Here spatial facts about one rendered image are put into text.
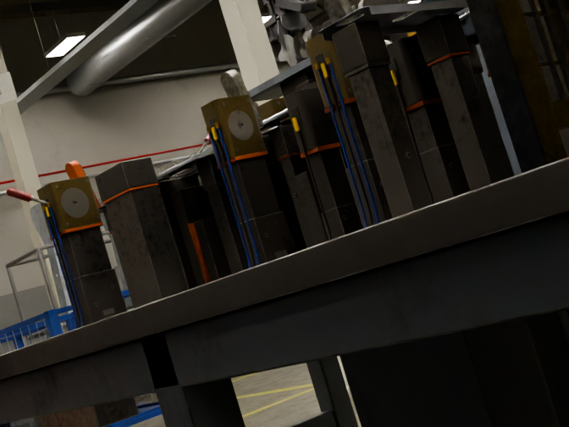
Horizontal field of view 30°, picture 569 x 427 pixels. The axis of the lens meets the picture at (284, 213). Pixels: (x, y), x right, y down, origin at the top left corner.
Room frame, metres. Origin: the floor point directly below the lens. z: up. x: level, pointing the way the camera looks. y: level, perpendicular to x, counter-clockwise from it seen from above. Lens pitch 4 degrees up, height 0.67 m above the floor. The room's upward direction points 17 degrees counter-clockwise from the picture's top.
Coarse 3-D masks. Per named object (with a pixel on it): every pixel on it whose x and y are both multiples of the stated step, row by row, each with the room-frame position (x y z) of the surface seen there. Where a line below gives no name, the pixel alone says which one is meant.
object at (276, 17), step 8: (264, 0) 2.63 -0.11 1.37; (272, 0) 2.62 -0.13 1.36; (272, 8) 2.62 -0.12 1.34; (280, 8) 2.59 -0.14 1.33; (272, 16) 2.59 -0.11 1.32; (280, 16) 2.57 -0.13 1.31; (288, 16) 2.58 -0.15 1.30; (296, 16) 2.59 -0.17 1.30; (304, 16) 2.60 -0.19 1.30; (264, 24) 2.63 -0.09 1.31; (272, 24) 2.60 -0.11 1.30; (288, 24) 2.57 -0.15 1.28; (296, 24) 2.59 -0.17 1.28; (304, 24) 2.60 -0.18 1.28; (272, 32) 2.62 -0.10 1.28; (288, 32) 2.58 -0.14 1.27; (296, 32) 2.61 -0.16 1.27; (272, 40) 2.62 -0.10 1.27
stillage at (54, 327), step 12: (48, 312) 6.28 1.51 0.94; (60, 312) 6.34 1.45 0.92; (72, 312) 7.65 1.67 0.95; (24, 324) 6.57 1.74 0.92; (36, 324) 6.48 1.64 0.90; (48, 324) 6.31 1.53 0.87; (60, 324) 6.32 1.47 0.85; (0, 336) 7.29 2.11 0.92; (48, 336) 6.38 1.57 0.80; (144, 408) 7.10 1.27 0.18; (156, 408) 6.61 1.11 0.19; (132, 420) 6.49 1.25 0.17
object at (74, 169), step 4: (68, 164) 2.52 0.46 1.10; (72, 164) 2.52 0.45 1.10; (76, 164) 2.52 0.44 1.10; (80, 164) 2.54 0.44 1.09; (68, 168) 2.53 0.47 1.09; (72, 168) 2.52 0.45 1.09; (76, 168) 2.52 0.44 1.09; (80, 168) 2.53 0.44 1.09; (68, 172) 2.54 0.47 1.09; (72, 172) 2.53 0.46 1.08; (76, 172) 2.52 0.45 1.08; (80, 172) 2.53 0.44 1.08; (84, 172) 2.54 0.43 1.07; (72, 176) 2.53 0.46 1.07; (76, 176) 2.52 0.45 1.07; (80, 176) 2.52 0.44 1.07; (96, 200) 2.54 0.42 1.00
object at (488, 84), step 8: (480, 48) 2.52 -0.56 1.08; (480, 56) 2.52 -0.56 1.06; (488, 72) 2.52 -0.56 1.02; (488, 80) 2.51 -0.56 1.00; (488, 88) 2.51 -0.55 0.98; (496, 96) 2.52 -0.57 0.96; (496, 104) 2.52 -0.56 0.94; (496, 112) 2.51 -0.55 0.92; (504, 120) 2.52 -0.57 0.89; (504, 128) 2.52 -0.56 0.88; (504, 136) 2.51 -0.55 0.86; (512, 152) 2.52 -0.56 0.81; (512, 160) 2.51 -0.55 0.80; (512, 168) 2.51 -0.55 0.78
